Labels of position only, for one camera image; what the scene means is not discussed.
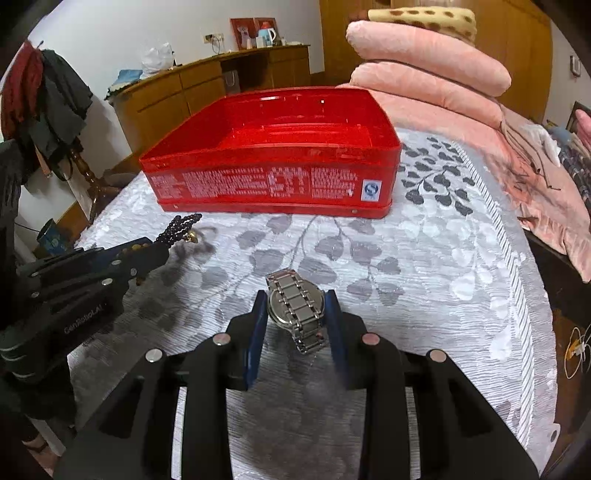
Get white leaf print bedsheet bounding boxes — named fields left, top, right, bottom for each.
left=69, top=127, right=561, bottom=480

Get white plastic bag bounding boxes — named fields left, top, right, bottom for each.
left=140, top=42, right=175, bottom=80

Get light blue cloth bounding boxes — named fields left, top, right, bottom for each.
left=536, top=124, right=573, bottom=153

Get wooden coat stand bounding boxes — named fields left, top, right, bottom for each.
left=51, top=143, right=121, bottom=222

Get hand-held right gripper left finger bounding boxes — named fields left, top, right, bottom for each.
left=55, top=290, right=269, bottom=480

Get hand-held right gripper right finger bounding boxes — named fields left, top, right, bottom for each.
left=323, top=288, right=539, bottom=480

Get wooden sideboard cabinet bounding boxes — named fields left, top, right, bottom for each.
left=111, top=44, right=311, bottom=169

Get yellow brown spotted blanket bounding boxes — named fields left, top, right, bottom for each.
left=367, top=6, right=476, bottom=44

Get dark hanging clothes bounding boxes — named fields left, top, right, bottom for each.
left=21, top=48, right=93, bottom=178

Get white teal kettle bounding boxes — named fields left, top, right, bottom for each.
left=256, top=21, right=278, bottom=47

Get pink quilt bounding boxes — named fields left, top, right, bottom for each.
left=501, top=106, right=591, bottom=282

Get black bead bracelet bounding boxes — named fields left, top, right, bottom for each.
left=154, top=213, right=202, bottom=252

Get plaid cloth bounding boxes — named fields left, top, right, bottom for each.
left=558, top=138, right=591, bottom=204

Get white wire frame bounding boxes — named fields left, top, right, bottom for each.
left=561, top=323, right=591, bottom=379

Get person's dark clothing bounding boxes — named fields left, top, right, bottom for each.
left=0, top=378, right=77, bottom=444

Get silver metal watch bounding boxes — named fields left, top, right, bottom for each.
left=265, top=269, right=331, bottom=356

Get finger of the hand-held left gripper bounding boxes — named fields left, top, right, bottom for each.
left=17, top=237, right=156, bottom=278
left=27, top=246, right=171, bottom=304

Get blue tin can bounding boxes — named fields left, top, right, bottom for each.
left=37, top=222, right=63, bottom=252

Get wooden wardrobe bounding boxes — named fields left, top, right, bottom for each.
left=318, top=0, right=554, bottom=125

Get pink folded blanket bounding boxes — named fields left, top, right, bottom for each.
left=348, top=62, right=506, bottom=134
left=346, top=21, right=512, bottom=97

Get red plastic box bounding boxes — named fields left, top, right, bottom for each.
left=139, top=88, right=402, bottom=219

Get red picture box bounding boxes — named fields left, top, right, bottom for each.
left=230, top=17, right=278, bottom=51

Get red hanging cloth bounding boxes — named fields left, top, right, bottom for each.
left=0, top=41, right=44, bottom=139

